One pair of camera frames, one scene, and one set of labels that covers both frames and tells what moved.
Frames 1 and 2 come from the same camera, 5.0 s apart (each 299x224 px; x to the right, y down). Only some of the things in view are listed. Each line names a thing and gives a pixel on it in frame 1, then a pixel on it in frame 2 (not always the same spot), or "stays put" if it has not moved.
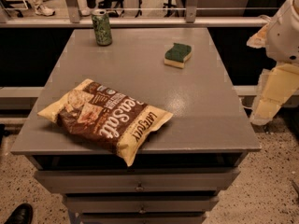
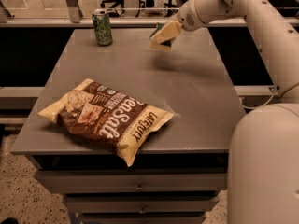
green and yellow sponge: (177, 55) to (163, 43)
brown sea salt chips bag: (101, 117) stays put
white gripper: (282, 37) to (187, 20)
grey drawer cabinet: (181, 168) stays put
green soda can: (102, 27) stays put
